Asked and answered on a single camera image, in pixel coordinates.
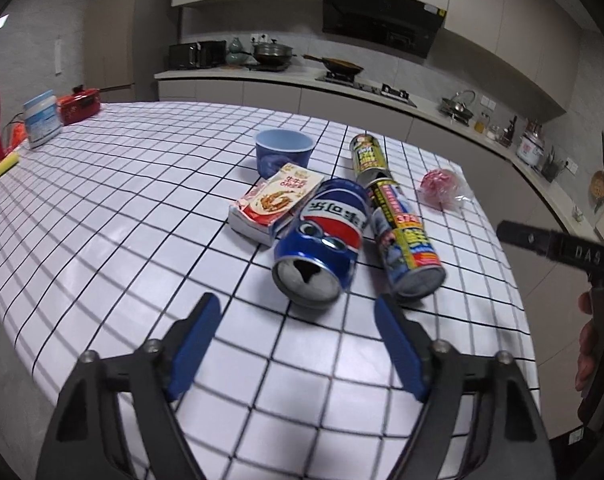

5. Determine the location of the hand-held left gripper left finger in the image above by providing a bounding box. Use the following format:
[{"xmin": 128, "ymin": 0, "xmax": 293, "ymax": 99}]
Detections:
[{"xmin": 38, "ymin": 292, "xmax": 221, "ymax": 480}]

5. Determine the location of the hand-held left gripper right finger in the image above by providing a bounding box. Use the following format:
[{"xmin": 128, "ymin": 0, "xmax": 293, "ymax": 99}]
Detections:
[{"xmin": 373, "ymin": 296, "xmax": 557, "ymax": 480}]

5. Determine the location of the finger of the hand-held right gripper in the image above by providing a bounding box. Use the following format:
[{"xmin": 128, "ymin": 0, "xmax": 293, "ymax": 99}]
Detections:
[{"xmin": 496, "ymin": 219, "xmax": 558, "ymax": 261}]

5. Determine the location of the black yellow spray can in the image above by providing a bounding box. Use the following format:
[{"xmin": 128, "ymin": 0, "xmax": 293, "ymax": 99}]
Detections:
[{"xmin": 369, "ymin": 178, "xmax": 447, "ymax": 302}]

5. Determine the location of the pink plastic bag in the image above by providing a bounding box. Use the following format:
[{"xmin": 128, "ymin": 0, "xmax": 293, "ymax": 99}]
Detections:
[{"xmin": 419, "ymin": 167, "xmax": 475, "ymax": 211}]

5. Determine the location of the blue soda can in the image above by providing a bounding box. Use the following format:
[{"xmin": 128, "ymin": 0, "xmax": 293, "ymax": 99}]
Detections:
[{"xmin": 272, "ymin": 177, "xmax": 371, "ymax": 310}]

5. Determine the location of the white red snack box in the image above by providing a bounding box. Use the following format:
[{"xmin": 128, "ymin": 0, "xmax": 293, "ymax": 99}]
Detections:
[{"xmin": 228, "ymin": 164, "xmax": 325, "ymax": 247}]

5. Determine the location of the green yellow can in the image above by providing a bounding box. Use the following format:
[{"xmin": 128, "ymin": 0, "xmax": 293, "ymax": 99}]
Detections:
[{"xmin": 350, "ymin": 133, "xmax": 393, "ymax": 186}]

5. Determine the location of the person's right hand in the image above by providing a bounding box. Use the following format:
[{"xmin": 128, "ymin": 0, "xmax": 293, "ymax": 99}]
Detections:
[{"xmin": 576, "ymin": 290, "xmax": 603, "ymax": 394}]

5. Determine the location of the black utensil holder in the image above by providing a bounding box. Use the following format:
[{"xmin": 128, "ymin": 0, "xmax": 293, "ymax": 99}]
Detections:
[{"xmin": 542, "ymin": 147, "xmax": 565, "ymax": 181}]

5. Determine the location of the white rice cooker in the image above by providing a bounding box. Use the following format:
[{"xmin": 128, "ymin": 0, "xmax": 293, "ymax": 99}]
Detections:
[{"xmin": 516, "ymin": 127, "xmax": 546, "ymax": 168}]

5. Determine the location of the steel pot with glass lid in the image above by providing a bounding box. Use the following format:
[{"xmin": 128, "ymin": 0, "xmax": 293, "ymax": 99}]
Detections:
[{"xmin": 439, "ymin": 90, "xmax": 477, "ymax": 119}]

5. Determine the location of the black gas stove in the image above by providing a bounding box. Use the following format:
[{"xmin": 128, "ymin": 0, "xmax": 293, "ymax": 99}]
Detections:
[{"xmin": 316, "ymin": 72, "xmax": 417, "ymax": 107}]

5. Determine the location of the black wok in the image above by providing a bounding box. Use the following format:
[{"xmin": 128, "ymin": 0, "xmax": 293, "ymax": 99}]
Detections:
[{"xmin": 302, "ymin": 54, "xmax": 365, "ymax": 75}]

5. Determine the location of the small red appliance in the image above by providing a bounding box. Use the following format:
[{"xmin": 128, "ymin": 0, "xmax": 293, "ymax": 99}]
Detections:
[{"xmin": 57, "ymin": 86, "xmax": 103, "ymax": 126}]

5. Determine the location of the white blue plastic tub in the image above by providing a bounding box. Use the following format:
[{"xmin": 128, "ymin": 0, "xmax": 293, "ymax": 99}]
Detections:
[{"xmin": 23, "ymin": 90, "xmax": 63, "ymax": 149}]

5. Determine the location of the black range hood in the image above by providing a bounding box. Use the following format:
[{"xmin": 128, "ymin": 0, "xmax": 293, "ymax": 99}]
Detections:
[{"xmin": 321, "ymin": 0, "xmax": 445, "ymax": 59}]

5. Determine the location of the black microwave oven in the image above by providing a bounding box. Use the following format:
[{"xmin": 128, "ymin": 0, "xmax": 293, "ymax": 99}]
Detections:
[{"xmin": 169, "ymin": 42, "xmax": 200, "ymax": 71}]

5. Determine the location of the grey pot with lid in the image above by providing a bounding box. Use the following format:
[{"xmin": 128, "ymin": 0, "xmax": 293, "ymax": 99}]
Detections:
[{"xmin": 252, "ymin": 37, "xmax": 297, "ymax": 66}]

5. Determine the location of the beige refrigerator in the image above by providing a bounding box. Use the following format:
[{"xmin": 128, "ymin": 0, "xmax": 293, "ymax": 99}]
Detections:
[{"xmin": 83, "ymin": 0, "xmax": 177, "ymax": 103}]

